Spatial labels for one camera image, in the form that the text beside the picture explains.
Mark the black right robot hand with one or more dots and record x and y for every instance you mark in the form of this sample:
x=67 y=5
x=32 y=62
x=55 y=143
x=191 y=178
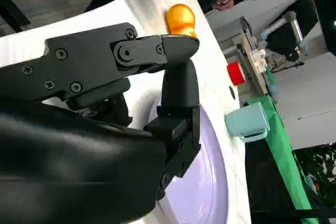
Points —
x=65 y=155

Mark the orange and white bread roll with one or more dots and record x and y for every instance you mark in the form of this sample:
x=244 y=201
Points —
x=179 y=18

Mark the lilac plate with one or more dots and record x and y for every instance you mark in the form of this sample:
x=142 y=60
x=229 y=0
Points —
x=202 y=195

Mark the pale green mug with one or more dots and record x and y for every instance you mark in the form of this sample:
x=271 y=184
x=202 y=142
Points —
x=246 y=119

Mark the red box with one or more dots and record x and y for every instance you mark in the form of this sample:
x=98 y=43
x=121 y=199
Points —
x=236 y=73

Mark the grey workshop machine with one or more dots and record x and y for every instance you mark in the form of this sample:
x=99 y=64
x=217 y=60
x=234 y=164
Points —
x=252 y=51

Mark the green cloth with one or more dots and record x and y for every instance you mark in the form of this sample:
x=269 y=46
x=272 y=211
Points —
x=281 y=150

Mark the black monitor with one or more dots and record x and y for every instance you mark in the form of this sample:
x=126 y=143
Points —
x=287 y=37

